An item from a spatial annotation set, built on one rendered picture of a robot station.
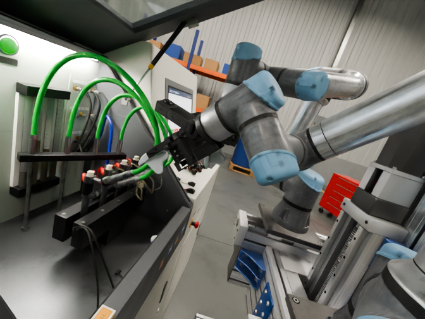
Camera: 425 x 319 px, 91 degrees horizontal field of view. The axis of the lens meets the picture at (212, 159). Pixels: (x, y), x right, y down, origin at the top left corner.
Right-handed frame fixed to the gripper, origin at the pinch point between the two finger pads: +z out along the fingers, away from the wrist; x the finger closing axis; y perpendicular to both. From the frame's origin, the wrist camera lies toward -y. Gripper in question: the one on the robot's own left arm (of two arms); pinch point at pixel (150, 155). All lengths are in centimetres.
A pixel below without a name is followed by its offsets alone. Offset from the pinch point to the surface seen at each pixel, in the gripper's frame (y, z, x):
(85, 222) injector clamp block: 6.8, 23.6, -11.8
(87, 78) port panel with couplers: -41, 26, 17
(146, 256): 23.3, 13.7, -7.6
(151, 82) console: -29.3, 12.0, 32.6
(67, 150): -16.1, 29.7, -2.3
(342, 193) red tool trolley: 208, 10, 371
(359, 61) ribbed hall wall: 14, -149, 761
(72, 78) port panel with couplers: -39.9, 25.4, 10.6
